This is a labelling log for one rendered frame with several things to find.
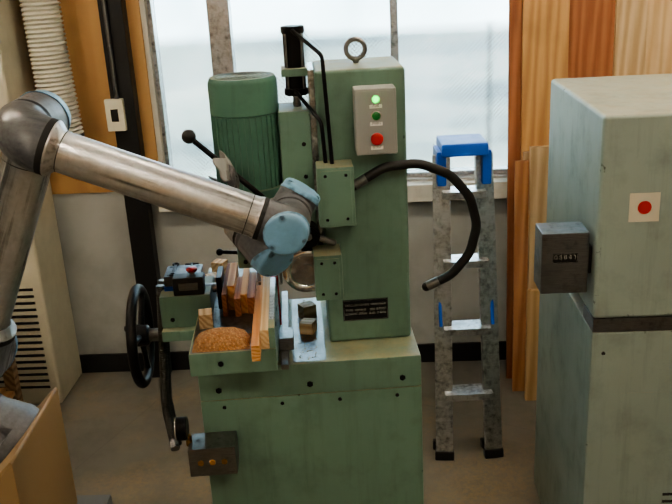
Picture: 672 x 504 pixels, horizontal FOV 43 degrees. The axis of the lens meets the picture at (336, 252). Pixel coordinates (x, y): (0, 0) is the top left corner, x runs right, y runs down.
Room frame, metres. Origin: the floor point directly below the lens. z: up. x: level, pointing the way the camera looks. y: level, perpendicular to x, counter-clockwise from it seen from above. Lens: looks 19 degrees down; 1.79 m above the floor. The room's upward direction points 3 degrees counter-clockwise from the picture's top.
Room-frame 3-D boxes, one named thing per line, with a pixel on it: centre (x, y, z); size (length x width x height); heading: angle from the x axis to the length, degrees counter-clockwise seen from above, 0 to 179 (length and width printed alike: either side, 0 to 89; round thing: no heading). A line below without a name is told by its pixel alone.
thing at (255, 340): (2.13, 0.21, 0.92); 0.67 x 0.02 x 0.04; 2
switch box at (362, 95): (2.06, -0.11, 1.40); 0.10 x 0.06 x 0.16; 92
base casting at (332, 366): (2.19, 0.09, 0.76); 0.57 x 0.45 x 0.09; 92
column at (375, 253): (2.20, -0.08, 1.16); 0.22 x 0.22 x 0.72; 2
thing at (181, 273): (2.14, 0.41, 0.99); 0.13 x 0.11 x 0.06; 2
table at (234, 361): (2.15, 0.32, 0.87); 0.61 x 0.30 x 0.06; 2
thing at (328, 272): (2.04, 0.02, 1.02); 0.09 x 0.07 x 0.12; 2
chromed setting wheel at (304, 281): (2.07, 0.08, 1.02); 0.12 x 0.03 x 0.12; 92
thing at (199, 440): (1.92, 0.34, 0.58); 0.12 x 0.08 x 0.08; 92
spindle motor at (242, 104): (2.19, 0.21, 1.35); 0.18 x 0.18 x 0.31
